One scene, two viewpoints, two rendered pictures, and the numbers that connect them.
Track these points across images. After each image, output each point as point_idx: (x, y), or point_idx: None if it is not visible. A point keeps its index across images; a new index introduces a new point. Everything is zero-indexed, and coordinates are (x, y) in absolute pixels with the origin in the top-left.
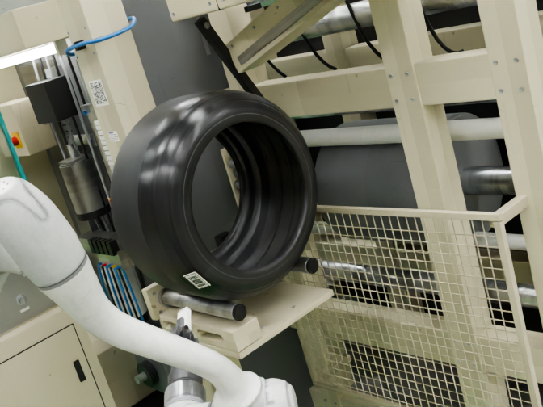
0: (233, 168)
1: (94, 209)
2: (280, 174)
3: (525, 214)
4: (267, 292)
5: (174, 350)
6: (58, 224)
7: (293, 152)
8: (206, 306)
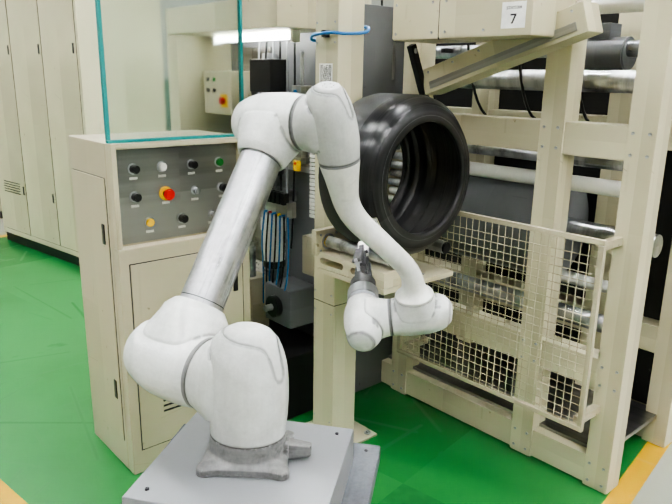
0: (390, 167)
1: None
2: (436, 177)
3: (617, 251)
4: None
5: (389, 246)
6: (356, 125)
7: (460, 159)
8: None
